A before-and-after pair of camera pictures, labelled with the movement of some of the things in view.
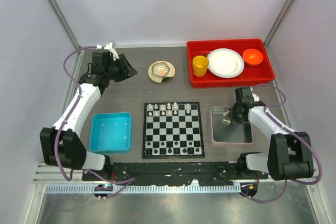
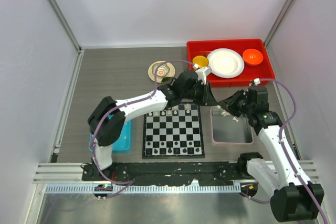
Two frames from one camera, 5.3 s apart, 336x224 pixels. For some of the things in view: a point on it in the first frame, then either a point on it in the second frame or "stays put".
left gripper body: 118,71 → 200,93
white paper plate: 226,63 stays put
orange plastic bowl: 252,56 stays put
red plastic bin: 257,74 stays put
